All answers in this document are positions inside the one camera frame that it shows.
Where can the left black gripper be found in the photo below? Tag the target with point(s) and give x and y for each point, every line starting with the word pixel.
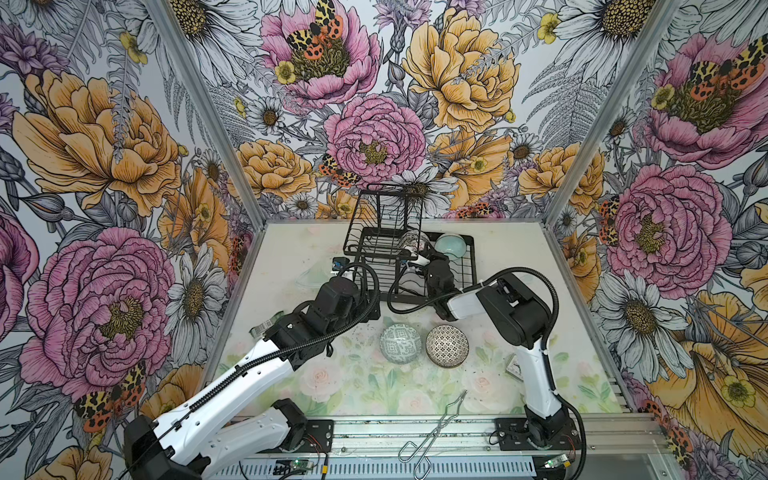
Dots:
pixel 359 305

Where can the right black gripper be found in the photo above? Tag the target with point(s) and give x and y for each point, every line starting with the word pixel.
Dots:
pixel 429 254

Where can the mint green bowl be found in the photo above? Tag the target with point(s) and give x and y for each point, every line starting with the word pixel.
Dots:
pixel 451 245

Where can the white lattice pattern bowl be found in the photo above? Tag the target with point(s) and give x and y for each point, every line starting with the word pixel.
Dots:
pixel 413 242

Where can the brown dotted pattern bowl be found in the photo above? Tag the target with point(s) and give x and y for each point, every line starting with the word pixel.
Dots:
pixel 447 346

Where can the grey green pattern bowl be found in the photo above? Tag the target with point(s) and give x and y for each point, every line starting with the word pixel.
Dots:
pixel 400 344

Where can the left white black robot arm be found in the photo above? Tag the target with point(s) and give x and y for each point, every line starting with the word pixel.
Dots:
pixel 240 384

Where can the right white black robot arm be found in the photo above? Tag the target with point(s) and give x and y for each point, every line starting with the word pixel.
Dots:
pixel 523 306

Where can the green snack packet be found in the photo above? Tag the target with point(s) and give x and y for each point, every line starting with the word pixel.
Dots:
pixel 259 330

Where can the left green circuit board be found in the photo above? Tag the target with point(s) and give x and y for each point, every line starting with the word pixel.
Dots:
pixel 285 469

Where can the green circuit board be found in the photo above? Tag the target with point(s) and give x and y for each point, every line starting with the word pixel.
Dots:
pixel 559 461
pixel 285 469

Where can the right green circuit board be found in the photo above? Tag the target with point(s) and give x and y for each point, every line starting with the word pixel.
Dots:
pixel 559 461

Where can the black wire dish rack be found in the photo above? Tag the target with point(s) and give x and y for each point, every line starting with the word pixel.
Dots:
pixel 385 231

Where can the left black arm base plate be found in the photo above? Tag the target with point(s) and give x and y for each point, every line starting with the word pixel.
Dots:
pixel 312 436

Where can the metal wire tongs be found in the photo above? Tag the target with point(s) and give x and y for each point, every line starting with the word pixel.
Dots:
pixel 417 454

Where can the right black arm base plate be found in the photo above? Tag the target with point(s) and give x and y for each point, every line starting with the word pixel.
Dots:
pixel 512 434

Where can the aluminium front rail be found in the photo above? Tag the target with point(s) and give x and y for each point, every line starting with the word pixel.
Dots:
pixel 443 446

